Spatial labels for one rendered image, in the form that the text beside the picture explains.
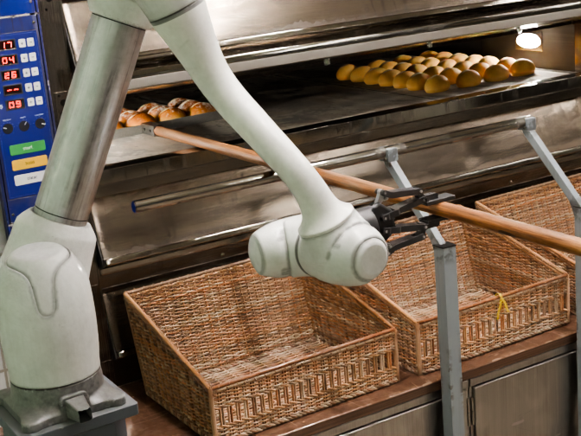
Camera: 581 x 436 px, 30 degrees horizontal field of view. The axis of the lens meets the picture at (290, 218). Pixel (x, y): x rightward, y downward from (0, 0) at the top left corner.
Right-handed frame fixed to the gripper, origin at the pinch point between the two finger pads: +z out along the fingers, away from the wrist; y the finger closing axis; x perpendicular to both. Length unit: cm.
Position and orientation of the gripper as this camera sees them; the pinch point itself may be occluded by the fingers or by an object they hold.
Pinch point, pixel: (437, 208)
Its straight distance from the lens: 214.3
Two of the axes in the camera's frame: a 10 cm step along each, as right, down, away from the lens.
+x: 5.2, 1.8, -8.4
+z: 8.5, -2.1, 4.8
